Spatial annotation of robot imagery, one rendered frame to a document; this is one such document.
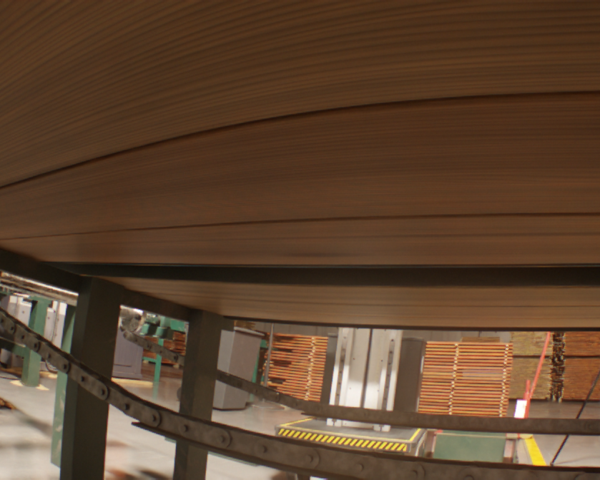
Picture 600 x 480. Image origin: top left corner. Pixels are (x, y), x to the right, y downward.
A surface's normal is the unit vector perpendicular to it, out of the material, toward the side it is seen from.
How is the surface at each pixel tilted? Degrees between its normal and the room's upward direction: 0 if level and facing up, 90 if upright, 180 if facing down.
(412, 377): 90
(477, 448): 90
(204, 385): 90
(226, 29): 180
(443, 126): 180
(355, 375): 90
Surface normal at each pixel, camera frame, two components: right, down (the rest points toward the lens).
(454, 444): -0.46, -0.26
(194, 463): 0.88, -0.01
